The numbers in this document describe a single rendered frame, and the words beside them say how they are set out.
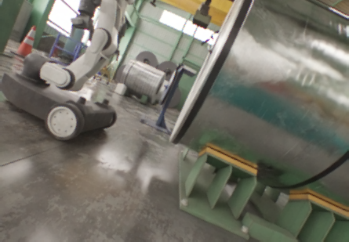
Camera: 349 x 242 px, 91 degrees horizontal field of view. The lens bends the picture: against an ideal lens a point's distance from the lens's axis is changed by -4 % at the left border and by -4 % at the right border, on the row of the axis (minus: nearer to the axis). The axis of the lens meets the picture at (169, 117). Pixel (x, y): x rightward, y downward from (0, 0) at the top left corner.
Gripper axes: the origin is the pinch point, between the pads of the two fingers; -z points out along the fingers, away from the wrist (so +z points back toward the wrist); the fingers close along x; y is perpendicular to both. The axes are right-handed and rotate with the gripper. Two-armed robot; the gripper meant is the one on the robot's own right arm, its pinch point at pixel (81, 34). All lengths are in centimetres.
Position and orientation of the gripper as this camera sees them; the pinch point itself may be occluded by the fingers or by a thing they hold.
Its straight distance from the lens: 117.8
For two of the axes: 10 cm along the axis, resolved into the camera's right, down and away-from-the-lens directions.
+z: 2.3, -9.7, -0.7
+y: 0.5, -0.6, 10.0
